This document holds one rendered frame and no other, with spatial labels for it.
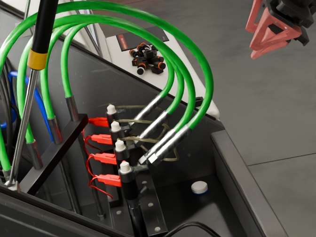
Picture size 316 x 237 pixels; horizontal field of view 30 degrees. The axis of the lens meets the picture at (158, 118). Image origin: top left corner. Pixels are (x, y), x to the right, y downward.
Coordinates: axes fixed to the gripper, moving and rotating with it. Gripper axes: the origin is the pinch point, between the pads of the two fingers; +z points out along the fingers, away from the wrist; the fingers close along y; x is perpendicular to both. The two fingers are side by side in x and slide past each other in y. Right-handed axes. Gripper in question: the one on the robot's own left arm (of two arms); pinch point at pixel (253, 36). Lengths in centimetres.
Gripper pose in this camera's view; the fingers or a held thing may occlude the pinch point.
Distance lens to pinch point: 97.5
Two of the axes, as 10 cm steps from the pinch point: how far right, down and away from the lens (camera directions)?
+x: 8.3, 4.0, 3.9
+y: 0.2, 6.8, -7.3
